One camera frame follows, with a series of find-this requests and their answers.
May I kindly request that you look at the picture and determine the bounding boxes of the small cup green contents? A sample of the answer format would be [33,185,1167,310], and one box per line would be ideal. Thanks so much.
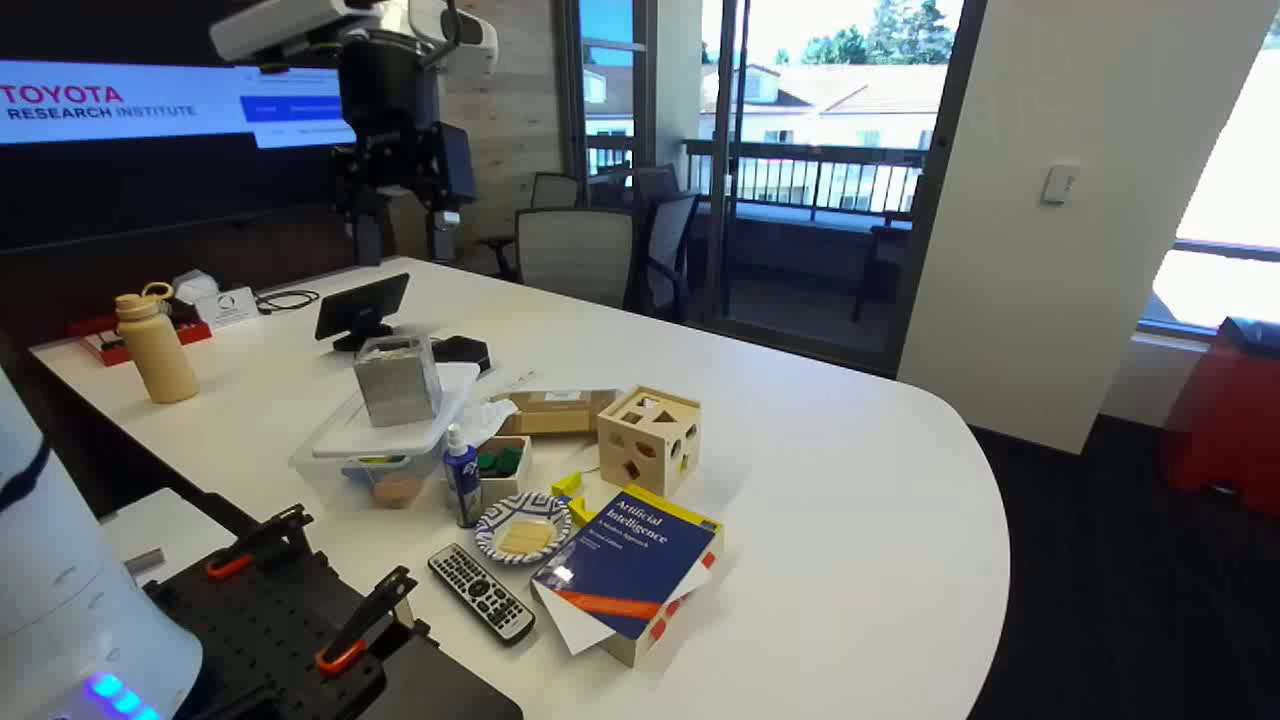
[476,437,531,503]

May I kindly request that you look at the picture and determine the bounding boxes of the black clamp orange handle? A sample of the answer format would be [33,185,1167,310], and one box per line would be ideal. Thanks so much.
[311,563,414,675]

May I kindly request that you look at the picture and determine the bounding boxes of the blue and yellow book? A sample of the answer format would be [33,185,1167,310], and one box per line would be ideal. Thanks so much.
[531,485,725,665]

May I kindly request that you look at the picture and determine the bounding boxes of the wall tv screen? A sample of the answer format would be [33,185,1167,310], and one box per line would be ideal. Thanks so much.
[0,60,355,150]

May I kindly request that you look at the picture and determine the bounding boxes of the black tv remote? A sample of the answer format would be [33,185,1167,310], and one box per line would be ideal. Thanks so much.
[427,545,536,650]

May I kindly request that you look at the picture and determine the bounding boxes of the wooden shape sorter box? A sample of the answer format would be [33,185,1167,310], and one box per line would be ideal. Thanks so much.
[595,421,700,496]

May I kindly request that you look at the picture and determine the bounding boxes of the black clamp orange tip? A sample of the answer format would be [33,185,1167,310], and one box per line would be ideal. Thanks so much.
[199,503,311,581]

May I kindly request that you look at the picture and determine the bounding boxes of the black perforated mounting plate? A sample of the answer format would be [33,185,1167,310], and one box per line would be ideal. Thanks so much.
[147,550,522,720]

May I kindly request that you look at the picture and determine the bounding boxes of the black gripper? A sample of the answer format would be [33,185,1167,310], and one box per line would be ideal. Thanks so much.
[338,39,476,211]

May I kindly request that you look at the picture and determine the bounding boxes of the clear plastic storage container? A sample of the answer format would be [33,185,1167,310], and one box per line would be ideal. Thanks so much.
[291,365,478,485]

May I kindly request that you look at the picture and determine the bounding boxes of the beige water bottle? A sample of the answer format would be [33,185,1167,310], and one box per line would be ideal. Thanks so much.
[114,282,196,405]

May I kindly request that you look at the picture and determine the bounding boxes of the patterned plate with food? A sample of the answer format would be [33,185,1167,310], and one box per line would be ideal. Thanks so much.
[472,494,577,567]

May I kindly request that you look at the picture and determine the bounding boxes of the coiled cable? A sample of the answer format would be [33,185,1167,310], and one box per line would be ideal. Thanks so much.
[250,286,324,322]

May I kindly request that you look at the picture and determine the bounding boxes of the wooden tray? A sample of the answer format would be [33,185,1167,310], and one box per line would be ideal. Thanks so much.
[503,390,614,437]

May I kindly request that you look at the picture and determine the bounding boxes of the grey metal grater box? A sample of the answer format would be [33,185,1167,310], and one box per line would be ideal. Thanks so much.
[355,335,445,427]

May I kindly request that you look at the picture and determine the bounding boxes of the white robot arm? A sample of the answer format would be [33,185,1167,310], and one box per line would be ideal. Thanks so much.
[0,377,513,720]

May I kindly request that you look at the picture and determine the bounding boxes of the red cabinet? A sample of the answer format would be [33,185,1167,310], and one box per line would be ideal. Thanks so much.
[1163,315,1280,517]

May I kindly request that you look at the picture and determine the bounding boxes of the red flat box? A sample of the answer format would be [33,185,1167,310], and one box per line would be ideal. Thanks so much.
[71,301,214,371]

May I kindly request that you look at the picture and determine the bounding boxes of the grey office chair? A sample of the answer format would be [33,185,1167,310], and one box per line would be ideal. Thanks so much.
[487,207,630,306]

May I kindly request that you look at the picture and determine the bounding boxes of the white wall switch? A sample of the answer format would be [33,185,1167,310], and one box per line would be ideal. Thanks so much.
[1040,160,1079,207]

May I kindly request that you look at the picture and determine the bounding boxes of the glue bottle blue label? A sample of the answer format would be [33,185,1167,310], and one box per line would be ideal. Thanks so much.
[445,426,482,527]

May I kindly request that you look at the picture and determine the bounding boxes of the black phone stand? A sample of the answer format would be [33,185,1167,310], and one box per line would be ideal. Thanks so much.
[316,277,409,354]

